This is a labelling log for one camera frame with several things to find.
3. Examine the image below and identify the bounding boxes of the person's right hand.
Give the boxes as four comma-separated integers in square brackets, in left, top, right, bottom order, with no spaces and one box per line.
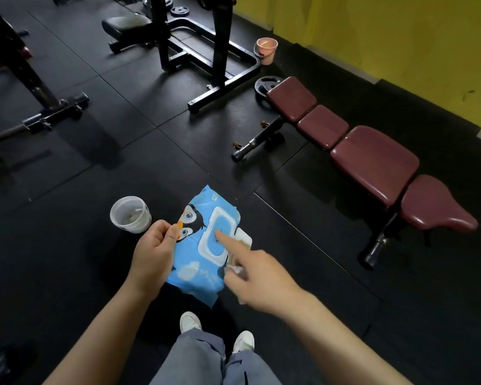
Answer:
[214,230,306,317]

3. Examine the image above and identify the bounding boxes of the person's left hand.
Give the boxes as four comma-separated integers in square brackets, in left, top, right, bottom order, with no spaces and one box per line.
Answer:
[126,220,183,296]

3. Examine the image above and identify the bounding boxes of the blue wet wipes pack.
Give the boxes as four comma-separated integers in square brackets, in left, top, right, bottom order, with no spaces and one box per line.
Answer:
[165,185,252,308]

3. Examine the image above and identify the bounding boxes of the white wet wipe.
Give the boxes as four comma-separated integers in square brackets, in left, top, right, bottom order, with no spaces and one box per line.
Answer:
[224,229,253,305]

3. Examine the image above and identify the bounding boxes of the person's right forearm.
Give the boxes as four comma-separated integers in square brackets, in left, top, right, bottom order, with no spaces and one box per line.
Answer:
[282,289,413,385]

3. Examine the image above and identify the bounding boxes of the person's left forearm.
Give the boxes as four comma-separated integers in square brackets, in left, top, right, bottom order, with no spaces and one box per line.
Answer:
[43,276,158,385]

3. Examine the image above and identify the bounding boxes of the white plastic bucket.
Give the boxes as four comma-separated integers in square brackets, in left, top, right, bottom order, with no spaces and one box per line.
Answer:
[110,196,152,234]

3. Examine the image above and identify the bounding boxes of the person's white left shoe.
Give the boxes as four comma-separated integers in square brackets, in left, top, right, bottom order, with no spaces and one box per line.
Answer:
[180,311,203,334]

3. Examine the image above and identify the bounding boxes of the person's white shoe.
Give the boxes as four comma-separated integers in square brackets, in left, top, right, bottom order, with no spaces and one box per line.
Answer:
[180,311,203,334]
[232,330,255,354]

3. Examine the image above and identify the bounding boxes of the person's white right shoe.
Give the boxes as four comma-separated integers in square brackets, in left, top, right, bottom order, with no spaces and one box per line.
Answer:
[232,330,255,354]

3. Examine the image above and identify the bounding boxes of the person's grey trousers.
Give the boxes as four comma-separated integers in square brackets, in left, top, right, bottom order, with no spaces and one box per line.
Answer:
[149,328,283,385]

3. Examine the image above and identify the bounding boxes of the pink plastic bucket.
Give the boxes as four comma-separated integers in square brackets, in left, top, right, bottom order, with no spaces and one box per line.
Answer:
[254,37,279,66]

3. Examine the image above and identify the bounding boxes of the black padded flat bench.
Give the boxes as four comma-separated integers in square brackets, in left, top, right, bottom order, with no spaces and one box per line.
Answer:
[101,14,158,55]

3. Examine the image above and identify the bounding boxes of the maroon padded weight bench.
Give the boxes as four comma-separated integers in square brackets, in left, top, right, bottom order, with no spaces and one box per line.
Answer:
[232,76,479,271]

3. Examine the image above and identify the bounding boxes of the black squat rack frame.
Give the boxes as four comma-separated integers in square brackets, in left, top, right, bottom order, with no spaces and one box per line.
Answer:
[148,0,263,114]

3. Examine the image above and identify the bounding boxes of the black gym machine frame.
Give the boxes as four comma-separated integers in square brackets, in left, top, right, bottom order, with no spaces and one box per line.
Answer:
[0,0,90,145]

